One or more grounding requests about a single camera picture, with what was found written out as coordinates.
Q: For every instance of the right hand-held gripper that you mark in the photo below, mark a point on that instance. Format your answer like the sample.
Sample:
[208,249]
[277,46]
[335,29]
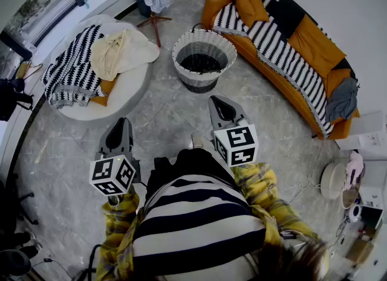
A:
[239,144]

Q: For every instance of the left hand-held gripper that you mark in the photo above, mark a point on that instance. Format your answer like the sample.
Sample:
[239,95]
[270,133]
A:
[112,174]

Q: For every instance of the woven white grey laundry basket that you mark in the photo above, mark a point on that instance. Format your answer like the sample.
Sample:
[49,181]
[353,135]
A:
[196,81]

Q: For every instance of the cream yellow garment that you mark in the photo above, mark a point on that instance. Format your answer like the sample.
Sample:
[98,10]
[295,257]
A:
[121,53]

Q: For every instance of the grey clothes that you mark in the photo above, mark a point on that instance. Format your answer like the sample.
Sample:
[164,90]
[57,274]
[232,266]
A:
[343,98]

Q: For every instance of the person's right forearm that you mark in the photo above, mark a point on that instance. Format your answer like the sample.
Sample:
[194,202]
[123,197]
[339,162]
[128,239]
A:
[260,189]

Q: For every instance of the person's left forearm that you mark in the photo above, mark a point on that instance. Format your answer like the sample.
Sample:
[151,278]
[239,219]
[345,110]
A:
[121,216]

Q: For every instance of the person's white shoe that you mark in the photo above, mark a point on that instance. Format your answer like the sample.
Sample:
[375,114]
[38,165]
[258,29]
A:
[198,140]

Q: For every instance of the white round floor bed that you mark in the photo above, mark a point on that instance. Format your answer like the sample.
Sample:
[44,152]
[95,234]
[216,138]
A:
[130,88]

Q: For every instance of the person's black skirt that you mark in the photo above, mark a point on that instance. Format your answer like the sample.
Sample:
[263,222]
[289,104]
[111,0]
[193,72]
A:
[187,165]

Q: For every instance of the black white patterned blanket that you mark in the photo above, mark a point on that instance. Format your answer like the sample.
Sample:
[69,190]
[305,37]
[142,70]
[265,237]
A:
[72,71]

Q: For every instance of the black white patterned sofa throw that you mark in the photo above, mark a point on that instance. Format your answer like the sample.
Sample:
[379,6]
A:
[272,41]

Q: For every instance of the wooden coat rack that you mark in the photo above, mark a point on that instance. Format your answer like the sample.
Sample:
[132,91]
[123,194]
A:
[155,29]

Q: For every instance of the small orange cushion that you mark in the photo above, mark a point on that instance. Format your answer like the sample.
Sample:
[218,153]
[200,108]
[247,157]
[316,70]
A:
[251,6]

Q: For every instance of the large orange cushion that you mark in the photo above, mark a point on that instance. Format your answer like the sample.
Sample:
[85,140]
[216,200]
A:
[314,47]

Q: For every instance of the orange sofa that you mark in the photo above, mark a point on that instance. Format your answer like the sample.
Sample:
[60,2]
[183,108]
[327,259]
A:
[216,1]

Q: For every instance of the black backpack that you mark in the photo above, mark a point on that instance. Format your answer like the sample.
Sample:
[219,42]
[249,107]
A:
[10,98]

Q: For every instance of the person's torso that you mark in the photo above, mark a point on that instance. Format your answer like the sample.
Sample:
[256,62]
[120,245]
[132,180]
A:
[196,228]

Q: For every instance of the yellow wooden hanger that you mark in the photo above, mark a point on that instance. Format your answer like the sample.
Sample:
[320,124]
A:
[22,69]

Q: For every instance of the white round stool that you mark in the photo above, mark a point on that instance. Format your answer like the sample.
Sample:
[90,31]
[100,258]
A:
[332,180]

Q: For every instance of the dark waste bin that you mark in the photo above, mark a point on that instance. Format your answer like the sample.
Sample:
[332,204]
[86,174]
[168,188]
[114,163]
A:
[140,5]

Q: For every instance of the small teal object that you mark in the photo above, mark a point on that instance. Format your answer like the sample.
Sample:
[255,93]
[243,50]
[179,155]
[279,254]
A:
[86,5]

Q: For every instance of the white cardboard box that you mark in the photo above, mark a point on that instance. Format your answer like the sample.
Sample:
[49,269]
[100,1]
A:
[369,125]

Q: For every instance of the round mirror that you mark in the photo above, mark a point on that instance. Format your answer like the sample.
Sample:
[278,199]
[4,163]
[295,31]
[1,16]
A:
[350,196]

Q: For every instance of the large window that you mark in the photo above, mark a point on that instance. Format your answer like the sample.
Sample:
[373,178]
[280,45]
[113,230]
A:
[45,5]

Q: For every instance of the white round speaker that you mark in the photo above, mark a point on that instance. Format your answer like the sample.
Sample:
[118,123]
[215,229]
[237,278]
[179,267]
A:
[355,212]

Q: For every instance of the brown cardboard box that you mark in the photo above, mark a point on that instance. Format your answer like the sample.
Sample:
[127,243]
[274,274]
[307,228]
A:
[359,251]

